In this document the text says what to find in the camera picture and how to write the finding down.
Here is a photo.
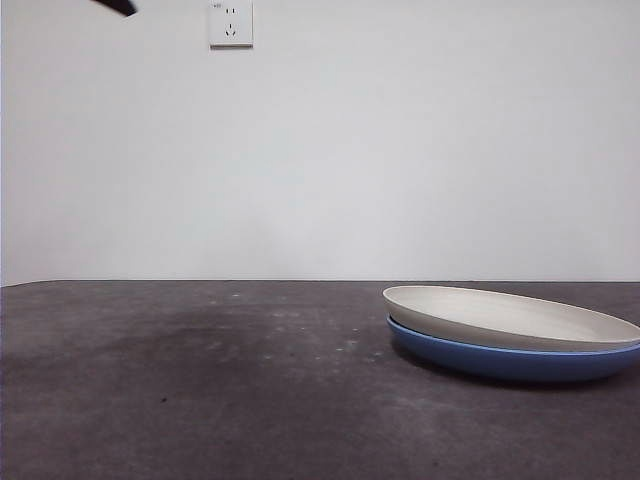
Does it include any white round plate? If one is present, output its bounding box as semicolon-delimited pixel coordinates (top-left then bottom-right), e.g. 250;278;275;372
382;284;640;352

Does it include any blue round plate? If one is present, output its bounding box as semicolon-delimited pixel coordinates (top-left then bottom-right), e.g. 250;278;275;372
385;315;640;385

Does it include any white wall power socket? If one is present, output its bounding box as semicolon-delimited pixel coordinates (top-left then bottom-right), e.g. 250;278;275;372
208;0;254;50

